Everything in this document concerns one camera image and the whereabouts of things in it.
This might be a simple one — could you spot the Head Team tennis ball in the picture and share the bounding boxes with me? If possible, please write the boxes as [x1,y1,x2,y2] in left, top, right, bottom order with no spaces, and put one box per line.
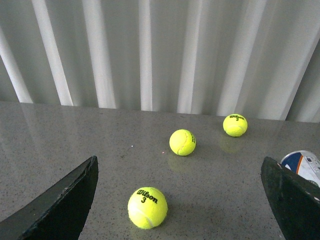
[169,129,196,156]

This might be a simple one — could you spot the white pleated curtain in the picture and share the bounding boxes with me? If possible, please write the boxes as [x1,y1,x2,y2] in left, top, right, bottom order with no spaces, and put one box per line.
[0,0,320,123]

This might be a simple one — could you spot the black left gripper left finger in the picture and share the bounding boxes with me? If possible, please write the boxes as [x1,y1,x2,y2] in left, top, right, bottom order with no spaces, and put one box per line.
[0,156,99,240]

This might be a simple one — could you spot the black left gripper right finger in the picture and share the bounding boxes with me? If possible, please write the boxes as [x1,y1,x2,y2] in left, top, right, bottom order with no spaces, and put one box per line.
[261,156,320,240]

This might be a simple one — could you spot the Wilson 3 tennis ball far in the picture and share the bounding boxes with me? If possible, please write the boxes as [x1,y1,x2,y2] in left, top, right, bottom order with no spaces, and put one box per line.
[223,113,248,137]

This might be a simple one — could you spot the Wilson 3 tennis ball near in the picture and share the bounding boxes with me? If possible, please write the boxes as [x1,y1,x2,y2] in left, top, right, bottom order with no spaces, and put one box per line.
[127,186,168,230]

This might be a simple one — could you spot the clear Wilson tennis ball can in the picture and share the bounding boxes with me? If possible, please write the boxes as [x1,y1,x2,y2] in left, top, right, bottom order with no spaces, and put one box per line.
[280,150,320,187]

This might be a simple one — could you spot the wilson 3 tennis ball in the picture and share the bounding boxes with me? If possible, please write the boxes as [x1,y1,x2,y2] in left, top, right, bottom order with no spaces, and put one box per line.
[223,113,248,137]
[127,186,168,230]

